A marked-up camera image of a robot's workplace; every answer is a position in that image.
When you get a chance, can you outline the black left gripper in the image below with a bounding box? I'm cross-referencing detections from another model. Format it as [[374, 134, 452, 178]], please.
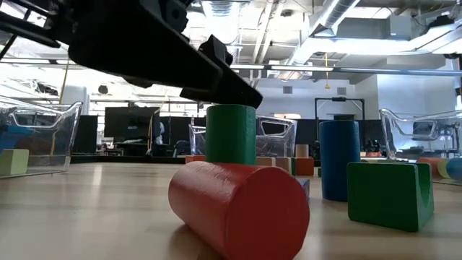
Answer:
[[0, 0, 263, 109]]

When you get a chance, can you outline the clear plastic bin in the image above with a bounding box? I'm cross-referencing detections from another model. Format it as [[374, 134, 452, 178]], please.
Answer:
[[0, 95, 83, 180], [378, 108, 462, 183], [188, 114, 298, 160]]

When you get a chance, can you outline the short pink plank block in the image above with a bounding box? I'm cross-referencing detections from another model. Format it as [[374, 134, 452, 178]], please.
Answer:
[[295, 157, 315, 177]]

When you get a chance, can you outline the red cylinder block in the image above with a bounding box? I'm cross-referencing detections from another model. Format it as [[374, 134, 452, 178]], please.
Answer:
[[167, 160, 311, 260], [417, 157, 443, 178]]

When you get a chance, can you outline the blue arch block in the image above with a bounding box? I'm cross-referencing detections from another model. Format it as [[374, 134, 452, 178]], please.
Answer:
[[0, 124, 35, 151]]

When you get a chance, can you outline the small light green block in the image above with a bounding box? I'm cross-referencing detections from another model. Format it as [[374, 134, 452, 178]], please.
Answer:
[[0, 148, 30, 177]]

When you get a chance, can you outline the large green block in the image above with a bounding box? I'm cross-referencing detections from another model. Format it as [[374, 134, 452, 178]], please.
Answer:
[[346, 162, 435, 233]]

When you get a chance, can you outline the long ceiling light strip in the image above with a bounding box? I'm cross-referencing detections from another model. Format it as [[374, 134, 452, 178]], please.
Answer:
[[0, 57, 336, 72]]

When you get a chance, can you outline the silver ceiling air duct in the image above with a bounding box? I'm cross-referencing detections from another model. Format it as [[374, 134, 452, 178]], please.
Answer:
[[201, 0, 243, 40]]

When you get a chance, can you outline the yellow hanging cable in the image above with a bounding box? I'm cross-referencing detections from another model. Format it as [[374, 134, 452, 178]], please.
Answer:
[[57, 59, 71, 105]]

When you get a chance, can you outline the black metal stand frame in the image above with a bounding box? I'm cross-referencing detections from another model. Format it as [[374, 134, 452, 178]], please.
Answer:
[[314, 95, 365, 126]]

